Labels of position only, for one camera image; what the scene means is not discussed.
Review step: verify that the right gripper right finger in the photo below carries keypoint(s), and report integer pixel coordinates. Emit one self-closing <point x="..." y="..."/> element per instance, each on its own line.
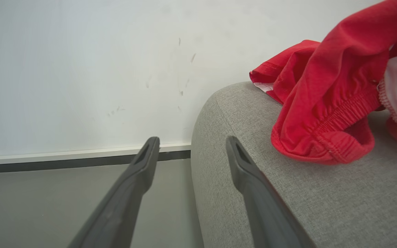
<point x="264" y="213"/>

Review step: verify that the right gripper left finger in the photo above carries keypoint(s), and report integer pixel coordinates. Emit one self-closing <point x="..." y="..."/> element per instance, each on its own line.
<point x="122" y="206"/>

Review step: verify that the red cloth with white trim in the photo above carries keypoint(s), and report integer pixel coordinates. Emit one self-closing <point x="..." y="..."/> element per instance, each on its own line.
<point x="333" y="86"/>

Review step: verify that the grey fabric sofa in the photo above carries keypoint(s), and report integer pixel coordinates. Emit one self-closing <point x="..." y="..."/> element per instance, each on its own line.
<point x="322" y="199"/>

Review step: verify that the white and black wall baseboard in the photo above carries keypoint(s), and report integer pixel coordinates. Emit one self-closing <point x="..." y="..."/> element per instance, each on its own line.
<point x="64" y="160"/>

